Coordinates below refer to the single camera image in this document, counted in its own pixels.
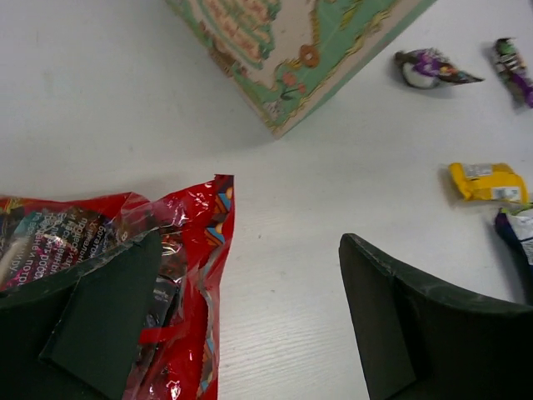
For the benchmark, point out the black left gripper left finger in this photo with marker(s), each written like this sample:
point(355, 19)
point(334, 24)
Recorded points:
point(74, 334)

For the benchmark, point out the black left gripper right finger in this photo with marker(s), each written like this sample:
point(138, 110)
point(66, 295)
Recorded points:
point(421, 337)

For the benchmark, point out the red candy bag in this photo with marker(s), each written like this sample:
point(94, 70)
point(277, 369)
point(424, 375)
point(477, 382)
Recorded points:
point(178, 350)

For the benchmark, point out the blue purple snack bag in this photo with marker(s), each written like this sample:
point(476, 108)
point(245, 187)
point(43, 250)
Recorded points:
point(514, 226)

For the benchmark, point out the green paper gift bag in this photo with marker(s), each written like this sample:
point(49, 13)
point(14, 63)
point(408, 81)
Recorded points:
point(289, 57)

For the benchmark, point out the yellow wrapped snack bar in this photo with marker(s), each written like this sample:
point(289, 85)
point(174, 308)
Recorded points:
point(488, 182)

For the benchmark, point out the purple chocolate egg candy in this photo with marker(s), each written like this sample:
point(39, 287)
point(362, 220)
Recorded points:
point(429, 68)

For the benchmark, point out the dark purple candy bar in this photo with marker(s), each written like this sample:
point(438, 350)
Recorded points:
point(512, 70)

